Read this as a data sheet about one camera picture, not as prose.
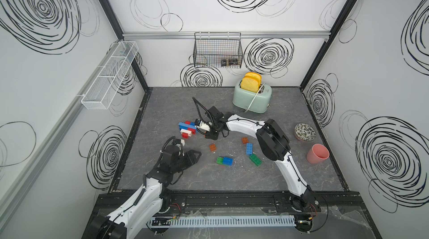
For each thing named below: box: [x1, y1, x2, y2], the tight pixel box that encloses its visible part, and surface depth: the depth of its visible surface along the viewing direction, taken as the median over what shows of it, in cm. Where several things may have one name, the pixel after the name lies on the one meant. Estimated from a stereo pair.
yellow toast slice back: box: [244, 71, 262, 88], surface depth 98 cm
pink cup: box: [306, 143, 331, 165], surface depth 82 cm
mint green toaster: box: [232, 80, 273, 114], surface depth 101 cm
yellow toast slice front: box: [240, 75, 261, 93], surface depth 98 cm
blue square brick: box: [222, 156, 233, 166], surface depth 83 cm
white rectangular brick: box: [179, 128, 193, 137], surface depth 97 cm
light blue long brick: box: [178, 121, 197, 131], surface depth 100 cm
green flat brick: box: [249, 153, 263, 167], surface depth 86 cm
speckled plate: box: [294, 122, 317, 142], surface depth 98 cm
